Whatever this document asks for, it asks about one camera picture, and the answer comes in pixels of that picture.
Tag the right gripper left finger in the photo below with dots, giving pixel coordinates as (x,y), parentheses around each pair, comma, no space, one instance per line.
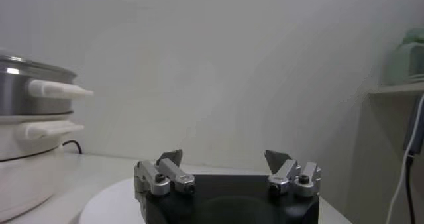
(175,175)

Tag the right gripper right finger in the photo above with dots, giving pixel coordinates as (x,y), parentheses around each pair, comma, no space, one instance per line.
(288,172)

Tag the round glass pot lid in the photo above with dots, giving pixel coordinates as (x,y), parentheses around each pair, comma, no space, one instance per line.
(33,64)

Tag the perforated steel steamer basket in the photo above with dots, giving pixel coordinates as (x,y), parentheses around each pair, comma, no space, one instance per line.
(39,102)

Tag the large white plate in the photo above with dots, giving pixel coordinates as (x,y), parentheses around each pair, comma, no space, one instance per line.
(112,205)

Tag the beige cabinet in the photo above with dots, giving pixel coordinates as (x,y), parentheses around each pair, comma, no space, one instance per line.
(381,152)

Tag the grey power plug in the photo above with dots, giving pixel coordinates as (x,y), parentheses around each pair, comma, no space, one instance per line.
(415,129)

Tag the white electric cooking pot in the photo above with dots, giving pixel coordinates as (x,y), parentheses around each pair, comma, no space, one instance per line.
(26,179)

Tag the pale green container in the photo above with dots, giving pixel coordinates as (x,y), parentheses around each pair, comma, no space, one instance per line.
(409,59)

